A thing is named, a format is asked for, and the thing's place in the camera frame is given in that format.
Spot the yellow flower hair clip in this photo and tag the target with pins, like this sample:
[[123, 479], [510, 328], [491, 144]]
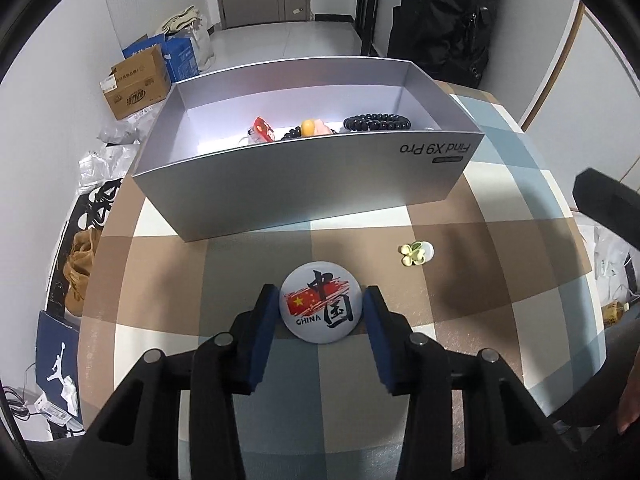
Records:
[[412, 254]]

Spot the white plastic bag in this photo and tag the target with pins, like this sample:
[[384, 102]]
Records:
[[612, 255]]

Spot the white wardrobe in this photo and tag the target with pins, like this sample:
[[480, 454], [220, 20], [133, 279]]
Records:
[[575, 85]]

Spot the tan suede boot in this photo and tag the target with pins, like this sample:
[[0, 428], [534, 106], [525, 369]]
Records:
[[87, 250], [77, 287]]

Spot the yellow drink bottle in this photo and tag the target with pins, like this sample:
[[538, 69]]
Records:
[[614, 314]]

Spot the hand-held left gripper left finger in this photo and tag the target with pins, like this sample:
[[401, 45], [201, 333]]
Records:
[[262, 340]]

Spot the black and white sneaker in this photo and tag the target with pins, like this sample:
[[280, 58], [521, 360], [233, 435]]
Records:
[[90, 215], [107, 192]]

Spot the cream cloth bag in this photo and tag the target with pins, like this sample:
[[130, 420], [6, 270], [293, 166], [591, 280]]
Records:
[[192, 27]]

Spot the brown cardboard box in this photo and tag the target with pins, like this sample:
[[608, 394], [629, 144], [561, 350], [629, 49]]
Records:
[[140, 85]]

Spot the grey cardboard box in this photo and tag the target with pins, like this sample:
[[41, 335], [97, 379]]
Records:
[[300, 185]]

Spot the blue cardboard box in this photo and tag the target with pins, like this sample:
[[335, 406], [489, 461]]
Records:
[[180, 57]]

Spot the black backpack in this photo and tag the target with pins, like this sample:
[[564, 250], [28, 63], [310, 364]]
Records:
[[440, 20]]

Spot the navy shopping bag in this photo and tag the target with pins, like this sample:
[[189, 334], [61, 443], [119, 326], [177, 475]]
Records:
[[57, 360]]

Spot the silver plastic bag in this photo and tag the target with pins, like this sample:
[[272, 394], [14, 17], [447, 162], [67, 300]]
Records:
[[105, 165]]

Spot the round white flag badge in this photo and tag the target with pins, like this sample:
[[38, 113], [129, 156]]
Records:
[[320, 305]]

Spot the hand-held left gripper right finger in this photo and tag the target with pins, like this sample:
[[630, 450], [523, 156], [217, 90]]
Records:
[[375, 340]]

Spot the checkered tablecloth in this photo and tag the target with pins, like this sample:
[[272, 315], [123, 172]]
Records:
[[450, 310]]

